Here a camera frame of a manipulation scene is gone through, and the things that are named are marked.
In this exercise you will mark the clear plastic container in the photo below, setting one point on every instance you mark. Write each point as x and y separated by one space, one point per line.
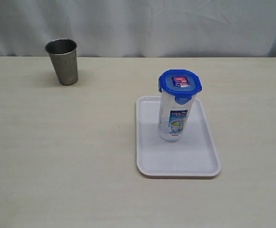
173 116

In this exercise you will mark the stainless steel cup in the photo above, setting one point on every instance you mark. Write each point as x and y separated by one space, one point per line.
62 53

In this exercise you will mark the white rectangular tray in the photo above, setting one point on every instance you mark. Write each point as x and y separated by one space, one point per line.
193 156

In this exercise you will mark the blue container lid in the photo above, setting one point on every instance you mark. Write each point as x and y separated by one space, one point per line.
180 83

